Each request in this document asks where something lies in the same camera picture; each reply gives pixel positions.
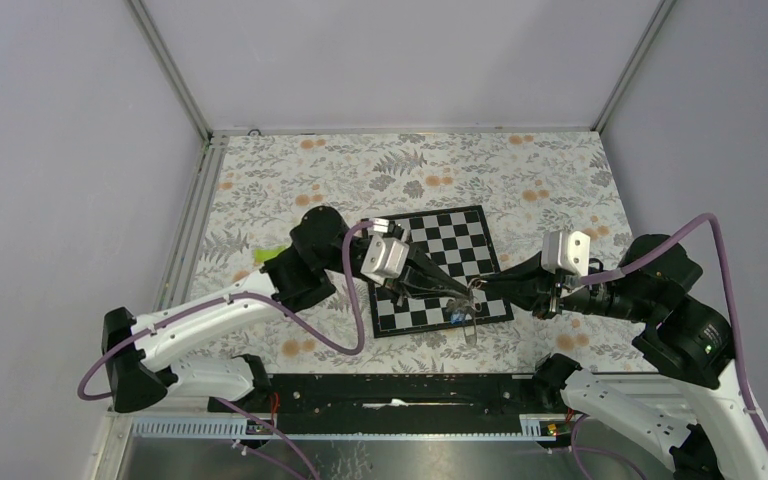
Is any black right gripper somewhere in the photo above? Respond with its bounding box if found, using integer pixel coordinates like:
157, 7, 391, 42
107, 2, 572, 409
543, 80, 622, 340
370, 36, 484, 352
473, 245, 653, 318

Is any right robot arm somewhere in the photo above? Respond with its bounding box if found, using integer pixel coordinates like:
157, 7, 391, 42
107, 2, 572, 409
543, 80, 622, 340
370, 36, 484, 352
478, 234, 768, 479

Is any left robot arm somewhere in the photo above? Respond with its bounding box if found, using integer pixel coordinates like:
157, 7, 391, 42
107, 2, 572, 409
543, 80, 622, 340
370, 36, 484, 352
88, 206, 470, 413

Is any black white chessboard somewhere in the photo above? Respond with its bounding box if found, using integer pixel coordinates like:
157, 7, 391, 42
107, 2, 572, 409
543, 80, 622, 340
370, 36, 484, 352
369, 205, 514, 338

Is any floral table cloth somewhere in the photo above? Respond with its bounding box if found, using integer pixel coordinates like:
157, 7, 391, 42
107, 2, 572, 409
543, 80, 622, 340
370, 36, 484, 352
190, 132, 648, 373

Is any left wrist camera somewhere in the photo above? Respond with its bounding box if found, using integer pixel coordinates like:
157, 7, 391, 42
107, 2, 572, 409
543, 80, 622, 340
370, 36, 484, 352
360, 218, 410, 286

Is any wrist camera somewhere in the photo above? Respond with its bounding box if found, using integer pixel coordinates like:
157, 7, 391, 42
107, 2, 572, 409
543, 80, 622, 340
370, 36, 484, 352
360, 218, 410, 286
540, 231, 591, 277

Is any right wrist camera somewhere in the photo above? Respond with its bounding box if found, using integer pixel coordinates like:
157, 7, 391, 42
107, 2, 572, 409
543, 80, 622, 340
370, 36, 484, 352
540, 231, 591, 277

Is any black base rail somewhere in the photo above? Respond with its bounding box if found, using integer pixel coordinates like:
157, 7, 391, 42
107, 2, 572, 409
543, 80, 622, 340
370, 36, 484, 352
235, 373, 577, 436

